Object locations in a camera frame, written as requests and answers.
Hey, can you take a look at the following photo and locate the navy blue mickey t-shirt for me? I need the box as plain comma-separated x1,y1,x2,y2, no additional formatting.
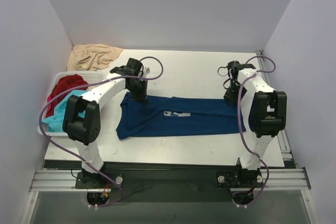
116,92,246,140

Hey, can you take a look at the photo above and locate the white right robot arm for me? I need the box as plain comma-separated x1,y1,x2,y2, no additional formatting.
224,64,287,186

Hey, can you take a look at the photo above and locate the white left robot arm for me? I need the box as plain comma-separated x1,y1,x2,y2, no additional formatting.
62,73,148,188

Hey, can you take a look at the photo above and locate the white plastic laundry basket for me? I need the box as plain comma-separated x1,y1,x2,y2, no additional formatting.
42,71,105,137

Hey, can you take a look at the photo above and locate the beige t-shirt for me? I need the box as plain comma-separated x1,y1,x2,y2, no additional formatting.
66,44,124,71

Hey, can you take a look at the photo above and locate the red t-shirt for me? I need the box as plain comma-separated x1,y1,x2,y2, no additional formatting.
45,74,88,117

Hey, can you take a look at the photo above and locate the turquoise t-shirt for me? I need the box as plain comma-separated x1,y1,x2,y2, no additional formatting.
42,90,85,133

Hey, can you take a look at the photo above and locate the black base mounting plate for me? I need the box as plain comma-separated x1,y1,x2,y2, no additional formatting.
73,165,264,205

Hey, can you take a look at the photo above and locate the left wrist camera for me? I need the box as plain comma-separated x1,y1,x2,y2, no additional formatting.
110,58,145,77

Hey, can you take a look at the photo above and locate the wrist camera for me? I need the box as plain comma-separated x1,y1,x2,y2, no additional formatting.
217,61,256,79
110,58,145,77

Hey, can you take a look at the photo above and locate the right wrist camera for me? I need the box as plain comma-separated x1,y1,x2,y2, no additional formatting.
217,61,256,79

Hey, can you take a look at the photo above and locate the right side aluminium rail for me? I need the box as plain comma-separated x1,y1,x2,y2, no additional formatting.
256,49,299,168

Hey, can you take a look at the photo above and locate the aluminium frame rail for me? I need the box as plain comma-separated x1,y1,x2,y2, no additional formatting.
30,169,311,193

